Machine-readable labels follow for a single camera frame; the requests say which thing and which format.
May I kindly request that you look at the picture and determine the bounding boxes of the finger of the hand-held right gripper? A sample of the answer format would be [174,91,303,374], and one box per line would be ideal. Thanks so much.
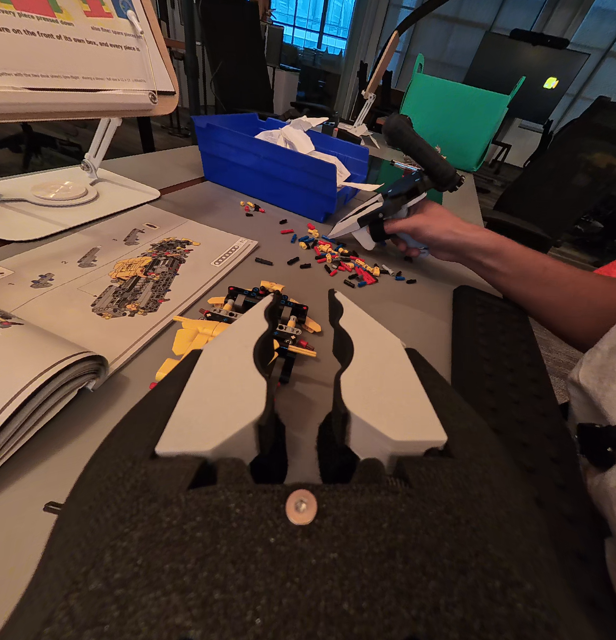
[328,192,386,237]
[332,206,387,239]

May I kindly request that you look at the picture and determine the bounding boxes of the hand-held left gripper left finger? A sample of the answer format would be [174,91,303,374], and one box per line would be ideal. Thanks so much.
[153,293,282,464]

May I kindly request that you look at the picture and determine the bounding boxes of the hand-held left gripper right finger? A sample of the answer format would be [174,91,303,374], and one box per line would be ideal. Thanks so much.
[327,288,450,464]

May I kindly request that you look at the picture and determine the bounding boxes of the yellow black brick car model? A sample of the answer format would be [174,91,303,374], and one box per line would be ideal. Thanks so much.
[149,280,324,389]

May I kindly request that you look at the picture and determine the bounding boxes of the person's right forearm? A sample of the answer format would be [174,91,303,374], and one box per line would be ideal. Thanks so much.
[458,219,616,354]

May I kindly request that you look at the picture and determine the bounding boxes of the grey desk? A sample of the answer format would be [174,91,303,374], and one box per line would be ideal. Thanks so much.
[0,145,504,640]

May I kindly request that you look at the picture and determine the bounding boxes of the person's right hand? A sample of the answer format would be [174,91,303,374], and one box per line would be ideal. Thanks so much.
[383,199,473,263]

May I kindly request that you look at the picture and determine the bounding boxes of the pile of small coloured pins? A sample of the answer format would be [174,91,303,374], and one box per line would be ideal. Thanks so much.
[239,199,419,291]

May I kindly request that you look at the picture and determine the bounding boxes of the green plastic bin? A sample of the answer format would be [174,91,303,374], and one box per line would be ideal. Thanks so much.
[398,53,527,174]

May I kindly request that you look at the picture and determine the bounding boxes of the crumpled white paper bags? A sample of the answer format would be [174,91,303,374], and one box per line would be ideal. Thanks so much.
[254,115,385,193]

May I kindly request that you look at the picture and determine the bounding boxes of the blue plastic bin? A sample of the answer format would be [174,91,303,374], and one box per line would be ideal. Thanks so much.
[190,112,372,224]

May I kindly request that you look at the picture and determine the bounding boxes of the large black screen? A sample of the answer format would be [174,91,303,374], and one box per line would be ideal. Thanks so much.
[462,29,592,127]

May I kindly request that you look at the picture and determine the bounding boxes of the open instruction booklet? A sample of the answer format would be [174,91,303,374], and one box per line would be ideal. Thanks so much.
[0,203,260,477]

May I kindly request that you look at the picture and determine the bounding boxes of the black badge reel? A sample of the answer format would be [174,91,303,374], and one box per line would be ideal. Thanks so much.
[574,419,616,469]

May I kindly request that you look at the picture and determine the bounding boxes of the person's white shirt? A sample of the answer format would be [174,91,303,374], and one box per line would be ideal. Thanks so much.
[566,309,616,617]

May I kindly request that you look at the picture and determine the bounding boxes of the printed instruction sheet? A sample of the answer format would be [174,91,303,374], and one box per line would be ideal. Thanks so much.
[0,0,176,94]

